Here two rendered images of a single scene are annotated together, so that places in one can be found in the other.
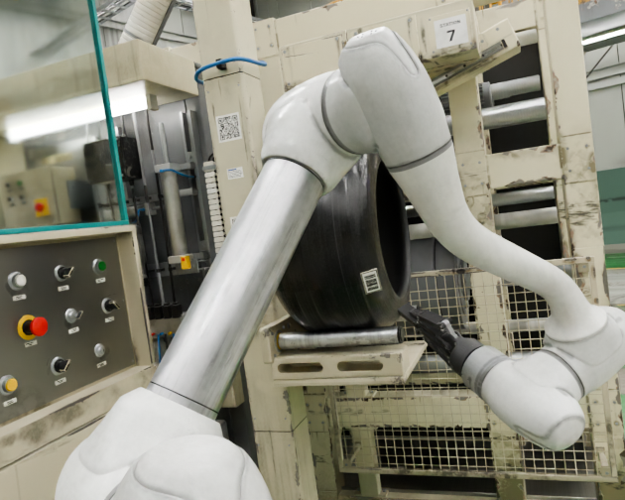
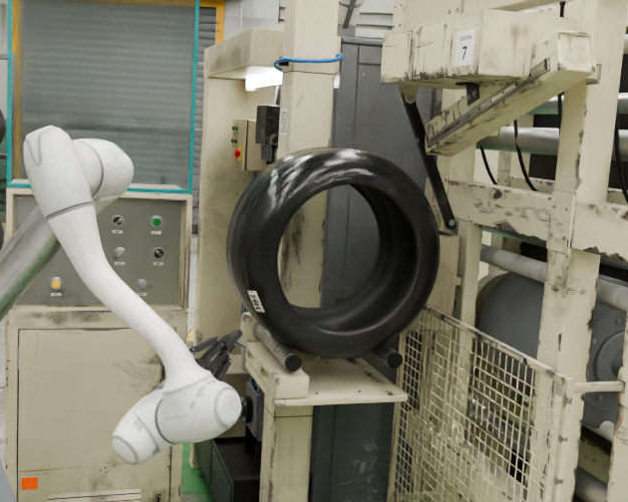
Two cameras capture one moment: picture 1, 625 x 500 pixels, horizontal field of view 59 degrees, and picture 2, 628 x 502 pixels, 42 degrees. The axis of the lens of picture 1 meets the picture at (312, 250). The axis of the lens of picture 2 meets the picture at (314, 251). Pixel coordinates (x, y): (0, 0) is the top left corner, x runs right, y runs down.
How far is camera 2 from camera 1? 1.85 m
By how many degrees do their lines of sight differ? 52
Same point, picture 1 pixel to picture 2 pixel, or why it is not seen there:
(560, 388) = (140, 419)
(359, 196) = (259, 221)
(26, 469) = (45, 337)
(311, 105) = not seen: hidden behind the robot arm
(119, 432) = not seen: outside the picture
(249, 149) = (287, 146)
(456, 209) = (73, 257)
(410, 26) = (445, 33)
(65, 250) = (126, 205)
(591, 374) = (164, 423)
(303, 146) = not seen: hidden behind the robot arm
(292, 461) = (270, 443)
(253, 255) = (8, 248)
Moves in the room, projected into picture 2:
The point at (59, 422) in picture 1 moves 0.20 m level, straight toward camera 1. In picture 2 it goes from (78, 319) to (30, 331)
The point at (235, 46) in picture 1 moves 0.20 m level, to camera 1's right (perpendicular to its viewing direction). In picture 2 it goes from (293, 45) to (337, 42)
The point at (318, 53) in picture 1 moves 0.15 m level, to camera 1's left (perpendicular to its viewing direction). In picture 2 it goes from (399, 47) to (363, 49)
